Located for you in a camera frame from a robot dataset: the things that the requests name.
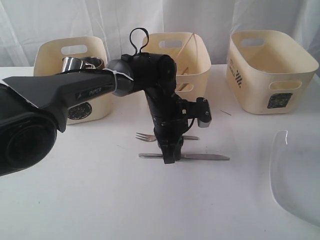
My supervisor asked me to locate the cream bin with circle mark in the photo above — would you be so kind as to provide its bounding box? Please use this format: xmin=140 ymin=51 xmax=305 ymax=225
xmin=33 ymin=36 xmax=112 ymax=125

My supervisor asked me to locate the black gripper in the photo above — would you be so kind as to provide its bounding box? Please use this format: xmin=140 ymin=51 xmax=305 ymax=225
xmin=152 ymin=117 xmax=189 ymax=164

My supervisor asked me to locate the wooden chopstick diagonal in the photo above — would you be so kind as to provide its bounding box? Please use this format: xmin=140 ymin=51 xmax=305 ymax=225
xmin=176 ymin=32 xmax=195 ymax=58

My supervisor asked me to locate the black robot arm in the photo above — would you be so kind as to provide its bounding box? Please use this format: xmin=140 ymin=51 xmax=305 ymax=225
xmin=0 ymin=52 xmax=188 ymax=176

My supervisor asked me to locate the steel table knife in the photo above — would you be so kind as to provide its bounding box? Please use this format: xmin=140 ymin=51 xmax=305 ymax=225
xmin=138 ymin=153 xmax=230 ymax=161

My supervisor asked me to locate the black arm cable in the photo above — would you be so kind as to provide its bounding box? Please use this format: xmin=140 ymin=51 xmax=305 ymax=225
xmin=57 ymin=28 xmax=198 ymax=133

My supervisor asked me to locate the cream bin with triangle mark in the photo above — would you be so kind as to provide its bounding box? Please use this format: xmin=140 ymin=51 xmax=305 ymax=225
xmin=142 ymin=32 xmax=211 ymax=101

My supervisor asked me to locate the white square plate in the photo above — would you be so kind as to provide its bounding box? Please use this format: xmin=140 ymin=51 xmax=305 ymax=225
xmin=269 ymin=130 xmax=320 ymax=227

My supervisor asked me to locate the steel fork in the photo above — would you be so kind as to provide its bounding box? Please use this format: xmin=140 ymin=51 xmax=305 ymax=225
xmin=177 ymin=83 xmax=189 ymax=92
xmin=135 ymin=132 xmax=200 ymax=142

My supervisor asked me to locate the cream bin with square mark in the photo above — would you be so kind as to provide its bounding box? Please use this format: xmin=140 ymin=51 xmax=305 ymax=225
xmin=226 ymin=30 xmax=319 ymax=115

